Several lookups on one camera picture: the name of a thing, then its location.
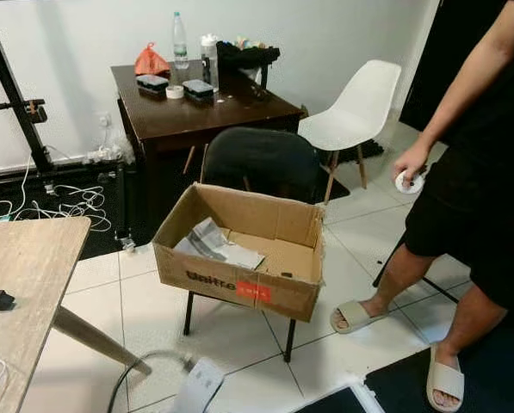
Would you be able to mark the person right hand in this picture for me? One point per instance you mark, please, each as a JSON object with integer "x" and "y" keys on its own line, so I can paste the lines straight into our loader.
{"x": 410, "y": 161}

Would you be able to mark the white round object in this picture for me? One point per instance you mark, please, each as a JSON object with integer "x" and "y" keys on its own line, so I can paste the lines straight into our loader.
{"x": 418, "y": 185}

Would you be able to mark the person right forearm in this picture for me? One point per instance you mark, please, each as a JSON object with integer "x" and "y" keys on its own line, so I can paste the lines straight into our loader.
{"x": 463, "y": 82}

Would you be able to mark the white plastic chair wooden legs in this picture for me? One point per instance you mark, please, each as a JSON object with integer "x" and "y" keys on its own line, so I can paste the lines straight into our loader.
{"x": 360, "y": 103}

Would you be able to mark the person torso in black clothes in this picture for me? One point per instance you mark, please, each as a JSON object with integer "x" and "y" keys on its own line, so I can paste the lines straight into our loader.
{"x": 489, "y": 198}

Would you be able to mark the person right leg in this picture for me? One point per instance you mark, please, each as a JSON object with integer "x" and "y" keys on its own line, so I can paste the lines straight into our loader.
{"x": 403, "y": 275}

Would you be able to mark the person leg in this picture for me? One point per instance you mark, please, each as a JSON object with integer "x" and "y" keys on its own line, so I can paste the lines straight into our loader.
{"x": 472, "y": 323}
{"x": 403, "y": 275}

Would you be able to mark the black door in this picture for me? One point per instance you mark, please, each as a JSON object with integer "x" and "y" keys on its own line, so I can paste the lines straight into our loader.
{"x": 446, "y": 43}

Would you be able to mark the black metal floor bar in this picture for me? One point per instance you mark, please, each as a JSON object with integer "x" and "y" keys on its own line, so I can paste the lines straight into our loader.
{"x": 437, "y": 290}

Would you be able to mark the black chair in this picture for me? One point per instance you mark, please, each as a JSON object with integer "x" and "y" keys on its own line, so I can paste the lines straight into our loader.
{"x": 256, "y": 159}

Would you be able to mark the beige slipper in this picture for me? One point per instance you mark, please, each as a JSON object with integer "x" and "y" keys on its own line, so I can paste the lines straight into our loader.
{"x": 444, "y": 379}
{"x": 351, "y": 318}

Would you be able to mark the person left leg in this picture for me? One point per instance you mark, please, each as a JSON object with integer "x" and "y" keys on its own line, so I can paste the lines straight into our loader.
{"x": 472, "y": 323}

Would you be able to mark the black basket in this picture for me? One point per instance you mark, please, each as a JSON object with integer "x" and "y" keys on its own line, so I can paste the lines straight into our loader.
{"x": 248, "y": 57}

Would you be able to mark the dark brown wooden desk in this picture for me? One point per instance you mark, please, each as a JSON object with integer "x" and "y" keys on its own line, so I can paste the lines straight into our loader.
{"x": 205, "y": 116}

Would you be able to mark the brown cardboard box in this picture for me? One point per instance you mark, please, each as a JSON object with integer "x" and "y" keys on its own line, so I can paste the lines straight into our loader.
{"x": 239, "y": 288}

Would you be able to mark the crumpled printed paper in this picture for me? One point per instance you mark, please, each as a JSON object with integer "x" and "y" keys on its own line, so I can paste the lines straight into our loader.
{"x": 209, "y": 241}

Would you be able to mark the clear bottle with white cap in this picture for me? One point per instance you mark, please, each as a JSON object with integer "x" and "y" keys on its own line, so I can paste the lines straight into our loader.
{"x": 209, "y": 64}

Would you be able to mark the small black box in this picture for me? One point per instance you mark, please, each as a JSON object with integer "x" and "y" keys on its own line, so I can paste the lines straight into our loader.
{"x": 198, "y": 89}
{"x": 151, "y": 83}

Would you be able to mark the plain dark floor mat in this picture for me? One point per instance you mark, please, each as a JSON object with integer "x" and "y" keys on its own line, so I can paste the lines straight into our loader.
{"x": 498, "y": 370}

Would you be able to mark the black mat with white border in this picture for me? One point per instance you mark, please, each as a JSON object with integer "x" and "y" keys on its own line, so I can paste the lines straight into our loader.
{"x": 334, "y": 404}

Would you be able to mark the tall clear water bottle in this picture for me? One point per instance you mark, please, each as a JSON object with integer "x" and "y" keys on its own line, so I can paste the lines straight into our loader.
{"x": 180, "y": 47}

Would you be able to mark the orange plastic bag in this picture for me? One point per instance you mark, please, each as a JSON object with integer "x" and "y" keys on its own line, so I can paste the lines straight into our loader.
{"x": 151, "y": 63}

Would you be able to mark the small white plug adapter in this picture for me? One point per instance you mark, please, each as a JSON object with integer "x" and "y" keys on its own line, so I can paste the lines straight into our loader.
{"x": 127, "y": 245}

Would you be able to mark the white power strip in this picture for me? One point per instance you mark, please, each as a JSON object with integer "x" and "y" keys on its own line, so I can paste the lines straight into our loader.
{"x": 104, "y": 155}

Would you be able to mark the light wooden table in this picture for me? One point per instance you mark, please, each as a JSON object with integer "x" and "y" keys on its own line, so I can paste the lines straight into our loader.
{"x": 33, "y": 258}

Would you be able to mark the black metal stand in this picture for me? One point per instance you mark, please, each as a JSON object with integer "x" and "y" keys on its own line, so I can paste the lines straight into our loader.
{"x": 15, "y": 95}

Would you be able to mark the white wall socket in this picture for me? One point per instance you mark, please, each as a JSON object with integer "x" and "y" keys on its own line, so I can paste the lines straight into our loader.
{"x": 103, "y": 120}

